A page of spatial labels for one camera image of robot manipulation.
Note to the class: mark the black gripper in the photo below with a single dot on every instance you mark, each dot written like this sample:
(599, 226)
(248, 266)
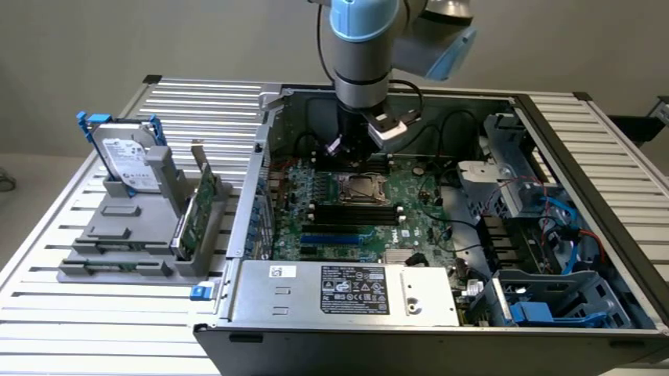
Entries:
(351, 135)

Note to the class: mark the silver square CPU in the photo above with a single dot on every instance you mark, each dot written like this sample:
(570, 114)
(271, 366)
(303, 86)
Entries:
(363, 186)

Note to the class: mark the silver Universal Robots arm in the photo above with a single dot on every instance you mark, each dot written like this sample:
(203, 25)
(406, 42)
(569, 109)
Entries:
(366, 51)

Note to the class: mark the metal CPU socket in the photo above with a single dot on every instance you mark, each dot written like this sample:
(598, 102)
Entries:
(363, 188)

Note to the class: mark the green Dell motherboard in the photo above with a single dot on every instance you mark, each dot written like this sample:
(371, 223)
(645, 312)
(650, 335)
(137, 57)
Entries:
(360, 211)

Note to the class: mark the black RAM slot bank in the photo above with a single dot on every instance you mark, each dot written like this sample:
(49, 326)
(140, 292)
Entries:
(355, 214)

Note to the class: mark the black expansion slot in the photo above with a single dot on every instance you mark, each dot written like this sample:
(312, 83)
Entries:
(331, 229)

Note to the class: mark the blue expansion slot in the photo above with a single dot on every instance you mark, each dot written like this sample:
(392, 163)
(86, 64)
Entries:
(328, 238)

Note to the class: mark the silver chipset heatsink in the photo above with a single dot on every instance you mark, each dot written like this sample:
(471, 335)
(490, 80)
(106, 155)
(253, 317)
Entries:
(394, 256)

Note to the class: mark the open black PC case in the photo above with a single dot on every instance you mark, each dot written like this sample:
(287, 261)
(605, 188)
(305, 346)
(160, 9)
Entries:
(439, 243)

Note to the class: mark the grey metal disk bay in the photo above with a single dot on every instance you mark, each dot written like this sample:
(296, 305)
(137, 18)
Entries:
(514, 176)

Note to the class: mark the green graphics card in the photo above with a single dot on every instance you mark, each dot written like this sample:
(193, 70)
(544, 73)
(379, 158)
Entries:
(200, 211)

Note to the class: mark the silver power supply unit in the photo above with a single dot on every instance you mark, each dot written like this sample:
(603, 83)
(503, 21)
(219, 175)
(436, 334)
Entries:
(339, 291)

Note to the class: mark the black table corner cap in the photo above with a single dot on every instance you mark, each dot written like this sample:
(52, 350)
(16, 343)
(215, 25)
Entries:
(581, 96)
(151, 79)

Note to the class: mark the silver hard disk drive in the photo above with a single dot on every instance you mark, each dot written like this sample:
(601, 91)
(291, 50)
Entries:
(128, 156)

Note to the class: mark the grey parts rack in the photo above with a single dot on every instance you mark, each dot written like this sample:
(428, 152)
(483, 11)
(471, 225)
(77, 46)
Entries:
(145, 243)

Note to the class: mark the blue plastic clip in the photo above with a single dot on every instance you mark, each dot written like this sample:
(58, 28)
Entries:
(203, 291)

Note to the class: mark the green RAM stick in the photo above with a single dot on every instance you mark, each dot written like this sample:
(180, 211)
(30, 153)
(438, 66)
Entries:
(123, 267)

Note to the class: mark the grey disk cage blue latch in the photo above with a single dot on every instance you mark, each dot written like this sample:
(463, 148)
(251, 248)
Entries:
(554, 299)

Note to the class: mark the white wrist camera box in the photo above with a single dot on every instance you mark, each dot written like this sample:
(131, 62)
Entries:
(386, 127)

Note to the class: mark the blue disk carrier frame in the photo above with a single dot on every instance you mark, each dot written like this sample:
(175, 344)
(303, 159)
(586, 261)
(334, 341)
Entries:
(101, 121)

